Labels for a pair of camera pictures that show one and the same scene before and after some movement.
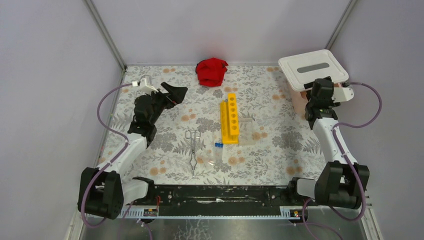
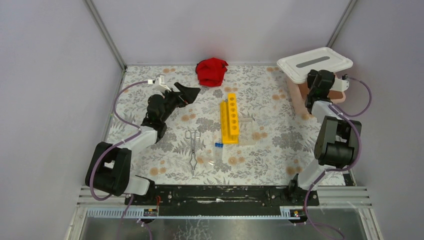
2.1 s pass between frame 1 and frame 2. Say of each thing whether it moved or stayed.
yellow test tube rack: stayed
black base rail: stayed
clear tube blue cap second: stayed
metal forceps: stayed
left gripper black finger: moved
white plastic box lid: moved
